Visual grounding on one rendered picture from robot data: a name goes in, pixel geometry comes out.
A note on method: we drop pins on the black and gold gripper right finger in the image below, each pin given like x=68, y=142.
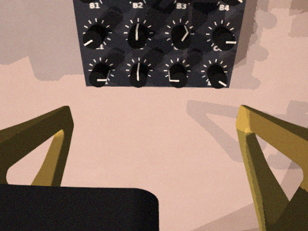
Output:
x=273, y=209

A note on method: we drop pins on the black knob box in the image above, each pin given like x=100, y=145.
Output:
x=127, y=43

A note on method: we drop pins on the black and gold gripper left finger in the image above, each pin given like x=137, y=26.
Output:
x=19, y=140

